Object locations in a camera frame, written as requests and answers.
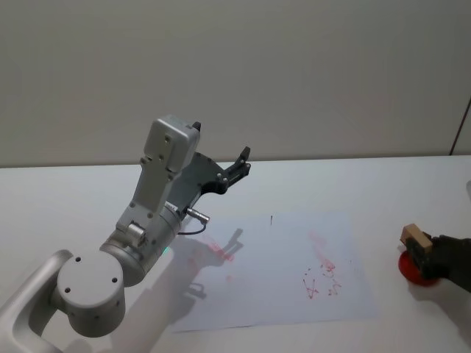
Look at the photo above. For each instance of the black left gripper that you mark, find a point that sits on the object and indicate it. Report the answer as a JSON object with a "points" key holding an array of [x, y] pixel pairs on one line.
{"points": [[202, 173]]}

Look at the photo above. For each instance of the wooden stamp block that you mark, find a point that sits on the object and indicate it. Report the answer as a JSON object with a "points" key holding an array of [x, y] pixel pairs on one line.
{"points": [[416, 235]]}

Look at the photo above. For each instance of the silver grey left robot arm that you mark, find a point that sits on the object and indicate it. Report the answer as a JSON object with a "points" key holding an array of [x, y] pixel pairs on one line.
{"points": [[88, 287]]}

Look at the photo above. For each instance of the round red ink pad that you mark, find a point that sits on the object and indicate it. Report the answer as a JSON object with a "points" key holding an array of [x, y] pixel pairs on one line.
{"points": [[408, 266]]}

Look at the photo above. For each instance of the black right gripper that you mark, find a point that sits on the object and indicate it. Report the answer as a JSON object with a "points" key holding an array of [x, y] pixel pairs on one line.
{"points": [[454, 261]]}

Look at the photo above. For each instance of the white paper sheet red marks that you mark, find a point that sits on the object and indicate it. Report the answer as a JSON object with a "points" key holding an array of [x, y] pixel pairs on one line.
{"points": [[279, 268]]}

